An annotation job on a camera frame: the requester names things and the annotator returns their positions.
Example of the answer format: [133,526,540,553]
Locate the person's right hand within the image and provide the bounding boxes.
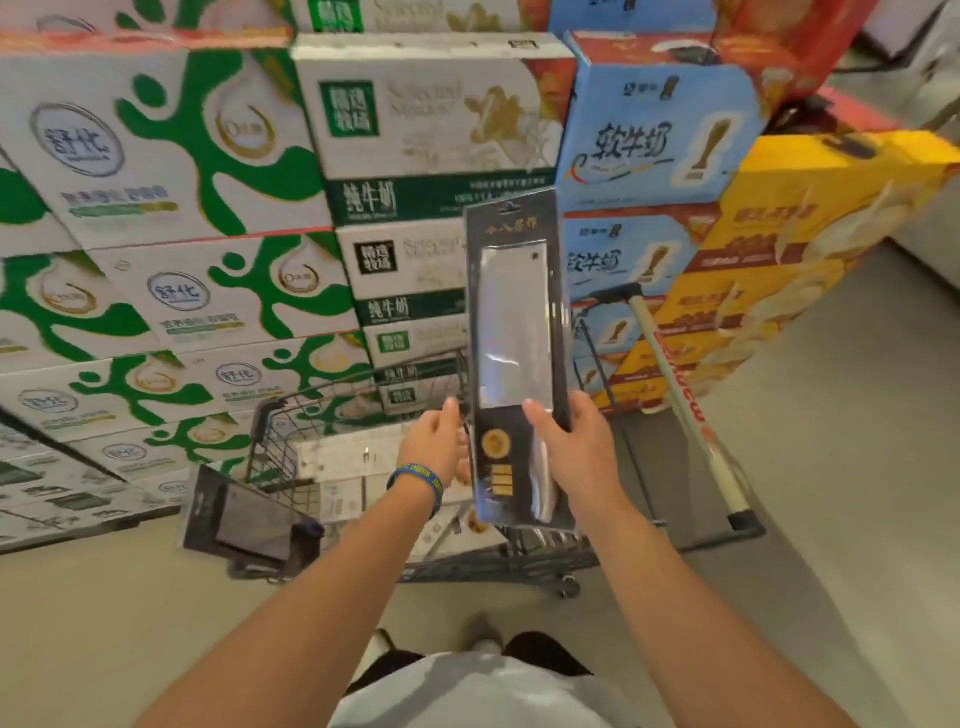
[522,390,640,528]

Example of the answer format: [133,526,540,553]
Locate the person's left hand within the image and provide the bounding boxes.
[396,396,475,490]

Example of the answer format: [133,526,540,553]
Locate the black packaged kitchen cleaver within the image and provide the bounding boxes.
[462,187,580,535]

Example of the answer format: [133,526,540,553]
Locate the person's right forearm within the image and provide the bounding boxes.
[577,506,860,728]

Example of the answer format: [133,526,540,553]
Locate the person's left forearm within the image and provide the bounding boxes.
[135,480,445,728]

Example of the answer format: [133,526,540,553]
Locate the blue yellow wristband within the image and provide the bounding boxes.
[386,462,446,520]

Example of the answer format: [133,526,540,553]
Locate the dark green white milk box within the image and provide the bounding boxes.
[377,360,470,417]
[291,0,552,36]
[362,313,472,370]
[291,33,579,228]
[336,216,481,325]

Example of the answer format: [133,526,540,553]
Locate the yellow drink box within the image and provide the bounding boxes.
[684,129,960,275]
[654,251,852,342]
[594,363,725,417]
[616,318,796,387]

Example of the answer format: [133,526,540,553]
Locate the white flat package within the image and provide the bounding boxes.
[296,441,470,520]

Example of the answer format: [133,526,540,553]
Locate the blue milk box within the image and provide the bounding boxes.
[547,0,723,37]
[561,204,723,307]
[556,31,777,214]
[571,298,665,370]

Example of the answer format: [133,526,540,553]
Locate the person's right shoe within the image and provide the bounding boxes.
[468,616,505,655]

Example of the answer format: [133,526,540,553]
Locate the black shorts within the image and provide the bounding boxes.
[346,631,597,699]

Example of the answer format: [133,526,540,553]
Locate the black packaged knife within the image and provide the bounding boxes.
[178,463,325,583]

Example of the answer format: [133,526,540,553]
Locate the white shirt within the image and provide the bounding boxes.
[328,651,640,728]

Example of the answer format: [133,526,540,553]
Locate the stack of green white milk boxes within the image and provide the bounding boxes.
[0,0,376,519]

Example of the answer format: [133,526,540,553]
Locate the stack of grey white boxes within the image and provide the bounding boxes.
[0,423,185,558]

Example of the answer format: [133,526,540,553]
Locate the red orange box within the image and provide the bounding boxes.
[716,0,882,102]

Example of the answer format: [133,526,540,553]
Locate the metal wire shopping cart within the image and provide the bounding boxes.
[243,281,768,601]

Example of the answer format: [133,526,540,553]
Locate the cream red cart handle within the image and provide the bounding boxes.
[628,294,755,520]

